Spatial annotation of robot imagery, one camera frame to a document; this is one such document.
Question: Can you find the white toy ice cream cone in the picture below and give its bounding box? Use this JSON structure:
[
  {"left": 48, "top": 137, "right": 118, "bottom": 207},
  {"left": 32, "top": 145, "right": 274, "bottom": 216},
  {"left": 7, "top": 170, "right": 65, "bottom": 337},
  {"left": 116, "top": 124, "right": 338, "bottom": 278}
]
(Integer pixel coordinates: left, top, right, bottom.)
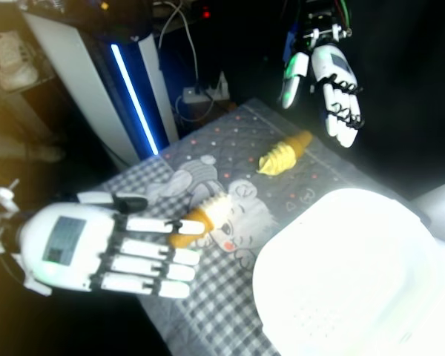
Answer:
[{"left": 169, "top": 194, "right": 234, "bottom": 248}]

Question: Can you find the yellow toy ice cream cone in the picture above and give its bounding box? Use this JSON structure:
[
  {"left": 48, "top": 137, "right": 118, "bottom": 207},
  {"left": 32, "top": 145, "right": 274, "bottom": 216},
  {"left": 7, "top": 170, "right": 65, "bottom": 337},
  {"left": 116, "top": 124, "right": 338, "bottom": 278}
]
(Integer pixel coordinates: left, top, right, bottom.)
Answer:
[{"left": 257, "top": 130, "right": 314, "bottom": 176}]

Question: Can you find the white plastic basket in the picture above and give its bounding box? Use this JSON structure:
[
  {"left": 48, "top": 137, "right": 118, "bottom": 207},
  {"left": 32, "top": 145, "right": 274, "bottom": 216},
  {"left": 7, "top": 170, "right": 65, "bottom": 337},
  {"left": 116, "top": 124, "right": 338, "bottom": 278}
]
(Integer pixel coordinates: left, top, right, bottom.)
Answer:
[{"left": 251, "top": 188, "right": 445, "bottom": 356}]

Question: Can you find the white column with blue light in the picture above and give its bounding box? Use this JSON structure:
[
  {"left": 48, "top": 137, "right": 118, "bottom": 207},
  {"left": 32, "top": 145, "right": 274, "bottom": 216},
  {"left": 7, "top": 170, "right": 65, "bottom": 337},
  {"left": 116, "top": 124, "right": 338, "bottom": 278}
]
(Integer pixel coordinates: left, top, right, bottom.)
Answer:
[{"left": 22, "top": 10, "right": 179, "bottom": 168}]

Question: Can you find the grey quilt with bear print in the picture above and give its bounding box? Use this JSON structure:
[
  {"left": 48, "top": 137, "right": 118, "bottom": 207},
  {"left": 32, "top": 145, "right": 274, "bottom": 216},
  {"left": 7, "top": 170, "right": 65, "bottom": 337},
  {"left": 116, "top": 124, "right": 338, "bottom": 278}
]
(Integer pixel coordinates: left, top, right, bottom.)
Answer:
[{"left": 96, "top": 98, "right": 431, "bottom": 356}]

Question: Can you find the white shoe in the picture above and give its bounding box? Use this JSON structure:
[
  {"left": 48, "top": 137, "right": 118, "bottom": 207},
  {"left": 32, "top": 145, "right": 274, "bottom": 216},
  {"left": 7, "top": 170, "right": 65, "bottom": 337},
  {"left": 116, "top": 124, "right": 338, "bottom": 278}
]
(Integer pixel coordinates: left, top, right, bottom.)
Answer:
[{"left": 0, "top": 31, "right": 41, "bottom": 92}]

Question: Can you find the white power strip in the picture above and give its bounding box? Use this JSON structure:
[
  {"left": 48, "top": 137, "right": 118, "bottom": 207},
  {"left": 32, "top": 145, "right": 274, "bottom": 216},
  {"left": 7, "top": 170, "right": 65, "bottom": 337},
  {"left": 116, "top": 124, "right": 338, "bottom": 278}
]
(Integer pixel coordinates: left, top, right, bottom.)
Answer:
[{"left": 181, "top": 72, "right": 231, "bottom": 105}]

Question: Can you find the black device with red lights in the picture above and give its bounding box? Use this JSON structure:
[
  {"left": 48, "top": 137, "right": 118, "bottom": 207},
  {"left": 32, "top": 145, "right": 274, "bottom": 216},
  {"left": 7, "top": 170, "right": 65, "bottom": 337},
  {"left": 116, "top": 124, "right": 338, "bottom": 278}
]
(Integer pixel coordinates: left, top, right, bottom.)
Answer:
[{"left": 192, "top": 0, "right": 217, "bottom": 20}]

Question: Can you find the white rounded furniture piece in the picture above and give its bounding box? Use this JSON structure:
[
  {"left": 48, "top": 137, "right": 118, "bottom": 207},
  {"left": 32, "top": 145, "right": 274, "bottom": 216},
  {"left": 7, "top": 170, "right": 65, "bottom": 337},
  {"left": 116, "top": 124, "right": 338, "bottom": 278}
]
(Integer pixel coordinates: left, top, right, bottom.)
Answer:
[{"left": 409, "top": 177, "right": 445, "bottom": 245}]

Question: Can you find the white cable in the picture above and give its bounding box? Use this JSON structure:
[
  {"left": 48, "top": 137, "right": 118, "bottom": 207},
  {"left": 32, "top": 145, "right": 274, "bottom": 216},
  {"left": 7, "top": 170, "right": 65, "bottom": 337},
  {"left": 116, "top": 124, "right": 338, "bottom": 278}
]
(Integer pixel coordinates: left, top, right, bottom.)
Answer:
[{"left": 157, "top": 0, "right": 200, "bottom": 87}]

